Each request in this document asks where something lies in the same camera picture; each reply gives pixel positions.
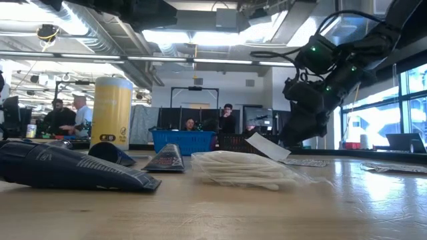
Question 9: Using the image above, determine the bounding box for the white printed bandage wrapper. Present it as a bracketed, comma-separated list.
[245, 132, 292, 161]
[359, 161, 427, 174]
[278, 158, 331, 168]

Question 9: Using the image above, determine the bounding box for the black rig frame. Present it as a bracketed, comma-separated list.
[170, 86, 220, 109]

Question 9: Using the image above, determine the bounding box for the long ceiling light bar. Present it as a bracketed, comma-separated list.
[0, 51, 294, 67]

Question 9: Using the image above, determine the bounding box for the black plastic basket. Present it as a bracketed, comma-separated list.
[218, 133, 281, 158]

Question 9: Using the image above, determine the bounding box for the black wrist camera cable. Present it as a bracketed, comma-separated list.
[250, 9, 384, 81]

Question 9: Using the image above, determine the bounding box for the dark open laptop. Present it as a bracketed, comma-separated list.
[385, 133, 427, 154]

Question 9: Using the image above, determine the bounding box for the clear bag of cotton swabs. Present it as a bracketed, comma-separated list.
[190, 150, 333, 191]

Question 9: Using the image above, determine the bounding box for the black ceiling device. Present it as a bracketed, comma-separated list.
[35, 23, 61, 43]

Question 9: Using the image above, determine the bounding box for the yellow canister with white lid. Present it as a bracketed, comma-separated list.
[89, 76, 134, 151]

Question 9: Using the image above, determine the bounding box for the grey cloth cover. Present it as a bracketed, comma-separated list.
[129, 105, 160, 145]

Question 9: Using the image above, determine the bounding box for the black partition screen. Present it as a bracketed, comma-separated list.
[272, 109, 291, 141]
[157, 107, 241, 131]

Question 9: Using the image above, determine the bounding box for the dark blue razor packet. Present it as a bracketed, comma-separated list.
[0, 139, 162, 193]
[87, 142, 137, 167]
[141, 143, 185, 173]

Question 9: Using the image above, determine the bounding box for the blue plastic basket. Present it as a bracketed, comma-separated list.
[150, 129, 217, 157]

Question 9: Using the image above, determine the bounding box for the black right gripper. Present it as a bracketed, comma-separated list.
[279, 77, 334, 147]

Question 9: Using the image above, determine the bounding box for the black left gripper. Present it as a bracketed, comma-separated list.
[118, 0, 178, 33]

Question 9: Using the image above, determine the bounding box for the yellow cable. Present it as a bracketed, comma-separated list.
[346, 83, 362, 134]

